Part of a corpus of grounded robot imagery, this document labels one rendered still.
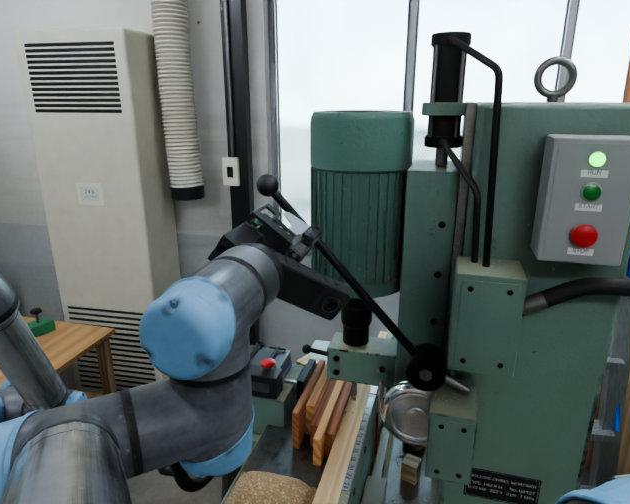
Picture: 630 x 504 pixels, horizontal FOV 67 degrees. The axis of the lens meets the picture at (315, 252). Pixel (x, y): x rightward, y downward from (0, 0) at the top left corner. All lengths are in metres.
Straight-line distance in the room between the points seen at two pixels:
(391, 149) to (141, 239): 1.70
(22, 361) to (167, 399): 0.61
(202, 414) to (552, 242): 0.48
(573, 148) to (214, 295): 0.47
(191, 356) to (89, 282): 2.16
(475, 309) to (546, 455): 0.32
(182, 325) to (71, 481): 0.14
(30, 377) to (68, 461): 0.74
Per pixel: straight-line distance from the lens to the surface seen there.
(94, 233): 2.44
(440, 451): 0.80
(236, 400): 0.46
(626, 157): 0.69
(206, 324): 0.39
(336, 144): 0.76
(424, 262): 0.80
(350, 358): 0.93
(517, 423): 0.89
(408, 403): 0.84
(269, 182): 0.73
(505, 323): 0.70
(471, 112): 0.75
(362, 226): 0.78
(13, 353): 1.02
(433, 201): 0.77
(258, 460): 0.95
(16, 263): 3.23
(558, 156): 0.67
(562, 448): 0.92
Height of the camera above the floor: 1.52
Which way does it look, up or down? 18 degrees down
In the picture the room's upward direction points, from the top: straight up
